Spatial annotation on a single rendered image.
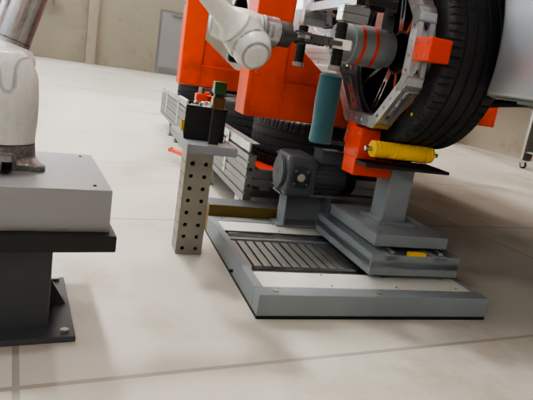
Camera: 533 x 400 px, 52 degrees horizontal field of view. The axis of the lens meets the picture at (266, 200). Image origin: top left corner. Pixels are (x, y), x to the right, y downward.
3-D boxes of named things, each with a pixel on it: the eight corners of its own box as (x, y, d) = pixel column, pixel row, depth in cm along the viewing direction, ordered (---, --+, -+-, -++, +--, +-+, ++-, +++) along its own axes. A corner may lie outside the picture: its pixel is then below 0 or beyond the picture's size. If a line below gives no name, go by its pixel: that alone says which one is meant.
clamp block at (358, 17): (368, 25, 169) (371, 7, 168) (342, 20, 166) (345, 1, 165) (360, 25, 174) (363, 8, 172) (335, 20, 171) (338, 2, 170)
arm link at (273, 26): (262, 45, 159) (281, 48, 161) (266, 13, 157) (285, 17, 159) (253, 45, 168) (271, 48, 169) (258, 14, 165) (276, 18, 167)
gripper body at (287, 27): (271, 45, 169) (299, 50, 172) (280, 46, 161) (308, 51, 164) (275, 21, 167) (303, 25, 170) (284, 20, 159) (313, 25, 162)
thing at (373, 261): (454, 280, 199) (461, 255, 197) (367, 278, 188) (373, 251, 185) (387, 236, 245) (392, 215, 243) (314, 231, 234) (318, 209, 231)
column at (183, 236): (201, 254, 208) (215, 146, 199) (174, 253, 205) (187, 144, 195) (196, 245, 218) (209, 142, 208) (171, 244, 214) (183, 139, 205)
